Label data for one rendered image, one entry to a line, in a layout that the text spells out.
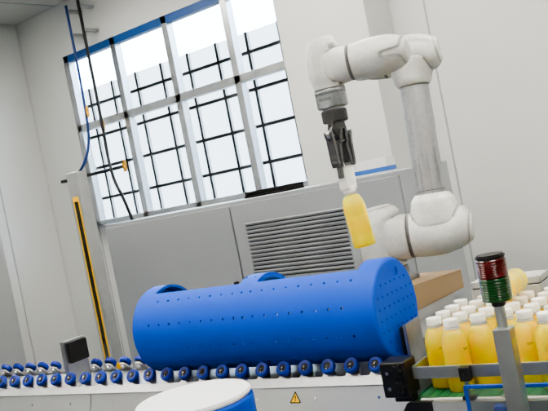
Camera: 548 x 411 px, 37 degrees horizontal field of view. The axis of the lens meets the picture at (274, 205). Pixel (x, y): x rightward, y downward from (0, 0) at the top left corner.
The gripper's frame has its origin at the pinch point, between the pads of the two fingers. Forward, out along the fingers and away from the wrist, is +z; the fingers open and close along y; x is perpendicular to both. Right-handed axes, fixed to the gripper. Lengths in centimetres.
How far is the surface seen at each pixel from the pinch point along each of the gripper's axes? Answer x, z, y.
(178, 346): -58, 41, 19
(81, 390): -108, 55, 17
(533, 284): 42, 39, -19
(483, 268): 51, 23, 44
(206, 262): -179, 34, -153
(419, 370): 23, 50, 26
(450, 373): 31, 51, 26
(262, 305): -25.3, 31.2, 18.1
